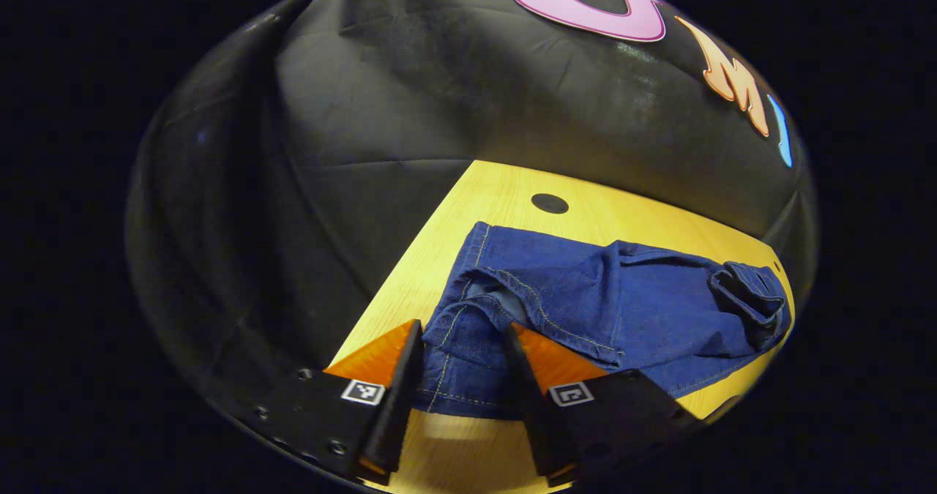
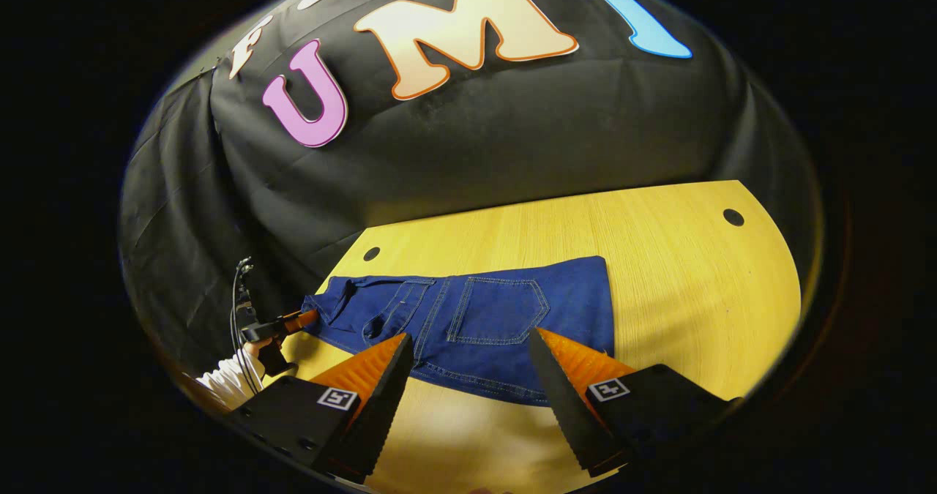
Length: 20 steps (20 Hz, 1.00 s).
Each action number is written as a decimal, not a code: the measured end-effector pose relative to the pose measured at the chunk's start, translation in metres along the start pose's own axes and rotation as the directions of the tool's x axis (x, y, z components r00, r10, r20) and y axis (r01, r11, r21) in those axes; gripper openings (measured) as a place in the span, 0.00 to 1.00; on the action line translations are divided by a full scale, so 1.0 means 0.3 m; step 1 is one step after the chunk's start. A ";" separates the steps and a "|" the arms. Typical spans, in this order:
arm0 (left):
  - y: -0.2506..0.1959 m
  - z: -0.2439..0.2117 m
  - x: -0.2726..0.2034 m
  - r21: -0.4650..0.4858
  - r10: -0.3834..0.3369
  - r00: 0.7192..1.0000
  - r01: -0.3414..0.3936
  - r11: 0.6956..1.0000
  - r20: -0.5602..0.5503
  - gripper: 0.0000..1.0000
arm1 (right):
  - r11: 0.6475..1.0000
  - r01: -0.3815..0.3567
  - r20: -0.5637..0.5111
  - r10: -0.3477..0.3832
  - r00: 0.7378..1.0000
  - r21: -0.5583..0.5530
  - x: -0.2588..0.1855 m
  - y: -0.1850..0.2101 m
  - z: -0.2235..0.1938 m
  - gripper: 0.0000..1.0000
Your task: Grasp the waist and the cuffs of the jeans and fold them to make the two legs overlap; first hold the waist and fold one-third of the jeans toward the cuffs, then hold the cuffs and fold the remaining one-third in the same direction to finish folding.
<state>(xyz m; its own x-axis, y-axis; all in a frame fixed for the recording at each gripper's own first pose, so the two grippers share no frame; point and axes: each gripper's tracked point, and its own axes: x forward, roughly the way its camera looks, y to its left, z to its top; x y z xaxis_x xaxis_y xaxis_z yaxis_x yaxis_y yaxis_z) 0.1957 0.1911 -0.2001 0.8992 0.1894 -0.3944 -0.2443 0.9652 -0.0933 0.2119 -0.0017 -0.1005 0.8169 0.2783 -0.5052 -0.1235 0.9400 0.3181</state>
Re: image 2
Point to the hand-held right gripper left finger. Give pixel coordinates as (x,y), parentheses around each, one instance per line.
(373,413)

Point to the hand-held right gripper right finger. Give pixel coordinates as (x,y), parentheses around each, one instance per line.
(560,399)

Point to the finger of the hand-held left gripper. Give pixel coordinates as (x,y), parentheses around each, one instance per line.
(300,321)

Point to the blue denim jeans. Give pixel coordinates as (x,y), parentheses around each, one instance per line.
(498,311)

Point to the black backdrop cloth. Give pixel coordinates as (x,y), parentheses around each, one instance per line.
(512,128)

